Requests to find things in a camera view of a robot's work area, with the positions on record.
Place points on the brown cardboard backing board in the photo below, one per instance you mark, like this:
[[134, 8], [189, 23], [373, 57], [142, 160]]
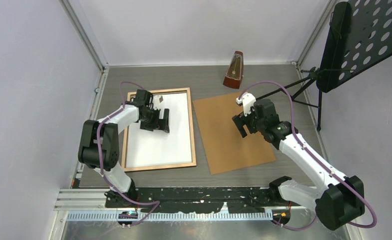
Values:
[[224, 147]]

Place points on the light wooden picture frame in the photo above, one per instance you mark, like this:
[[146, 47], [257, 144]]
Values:
[[192, 132]]

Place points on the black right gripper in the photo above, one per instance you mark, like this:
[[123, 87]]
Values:
[[240, 119]]

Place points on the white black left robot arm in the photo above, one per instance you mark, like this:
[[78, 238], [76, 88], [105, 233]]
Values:
[[99, 142]]

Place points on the beach landscape photo print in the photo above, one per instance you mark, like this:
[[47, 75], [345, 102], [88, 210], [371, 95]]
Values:
[[162, 142]]

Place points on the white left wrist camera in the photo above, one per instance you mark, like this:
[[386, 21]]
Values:
[[157, 102]]

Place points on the aluminium extrusion rail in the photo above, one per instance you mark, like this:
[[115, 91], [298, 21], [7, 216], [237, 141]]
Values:
[[88, 204]]

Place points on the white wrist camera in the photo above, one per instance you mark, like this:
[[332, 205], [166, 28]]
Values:
[[157, 102], [246, 100]]

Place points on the black perforated music stand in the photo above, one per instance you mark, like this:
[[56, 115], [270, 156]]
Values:
[[359, 37]]

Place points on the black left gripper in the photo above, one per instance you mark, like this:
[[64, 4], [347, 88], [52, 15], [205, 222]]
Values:
[[159, 124]]

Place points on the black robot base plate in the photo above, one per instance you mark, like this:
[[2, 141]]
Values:
[[200, 200]]

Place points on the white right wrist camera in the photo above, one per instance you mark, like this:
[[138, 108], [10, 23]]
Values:
[[246, 100]]

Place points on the brown wooden metronome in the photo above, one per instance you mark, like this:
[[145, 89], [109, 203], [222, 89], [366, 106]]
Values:
[[234, 75]]

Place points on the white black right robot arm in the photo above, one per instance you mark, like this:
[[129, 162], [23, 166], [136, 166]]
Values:
[[335, 197]]

